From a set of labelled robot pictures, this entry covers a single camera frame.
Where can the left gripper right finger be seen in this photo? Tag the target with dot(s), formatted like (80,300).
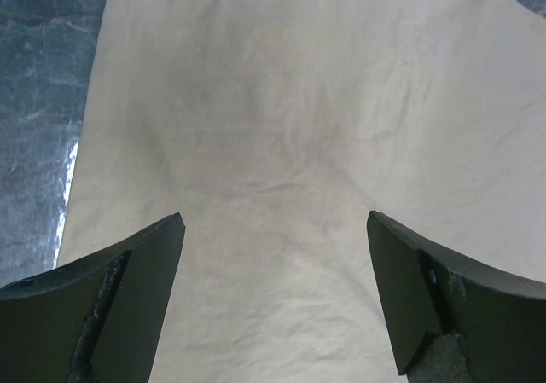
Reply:
(451,318)

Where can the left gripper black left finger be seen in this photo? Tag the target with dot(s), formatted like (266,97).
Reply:
(96,319)

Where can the beige t shirt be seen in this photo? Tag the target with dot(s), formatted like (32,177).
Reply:
(274,127)

